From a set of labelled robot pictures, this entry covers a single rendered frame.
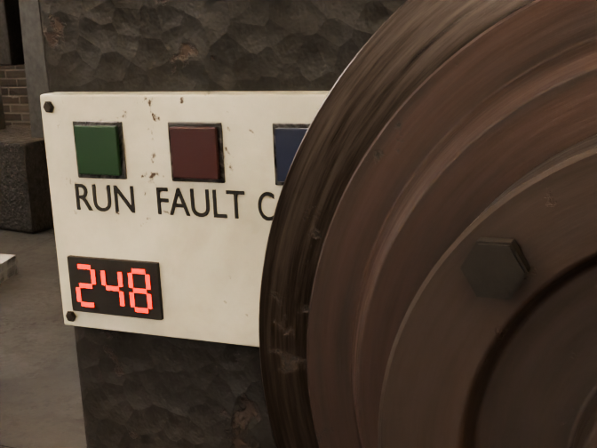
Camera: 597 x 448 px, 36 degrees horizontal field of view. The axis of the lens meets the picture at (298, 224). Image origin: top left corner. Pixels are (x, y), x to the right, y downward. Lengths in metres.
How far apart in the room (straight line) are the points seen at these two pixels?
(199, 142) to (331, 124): 0.20
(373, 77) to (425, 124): 0.04
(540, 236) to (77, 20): 0.45
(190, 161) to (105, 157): 0.07
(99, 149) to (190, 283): 0.12
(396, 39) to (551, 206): 0.13
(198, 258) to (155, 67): 0.14
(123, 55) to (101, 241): 0.14
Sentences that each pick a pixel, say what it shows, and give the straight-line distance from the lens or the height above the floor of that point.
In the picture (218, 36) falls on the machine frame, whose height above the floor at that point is 1.28.
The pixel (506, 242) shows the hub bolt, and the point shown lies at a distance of 0.35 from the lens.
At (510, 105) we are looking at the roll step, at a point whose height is 1.25.
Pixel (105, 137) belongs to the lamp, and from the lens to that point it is 0.68.
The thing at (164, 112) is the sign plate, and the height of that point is 1.23.
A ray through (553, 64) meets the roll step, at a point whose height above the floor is 1.27.
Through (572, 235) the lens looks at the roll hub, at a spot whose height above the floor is 1.21.
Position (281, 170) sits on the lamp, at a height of 1.19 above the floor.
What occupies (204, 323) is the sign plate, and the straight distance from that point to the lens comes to 0.68.
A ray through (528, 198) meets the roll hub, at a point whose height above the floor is 1.22.
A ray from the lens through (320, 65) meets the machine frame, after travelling 0.62.
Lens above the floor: 1.30
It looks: 14 degrees down
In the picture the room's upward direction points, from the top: 3 degrees counter-clockwise
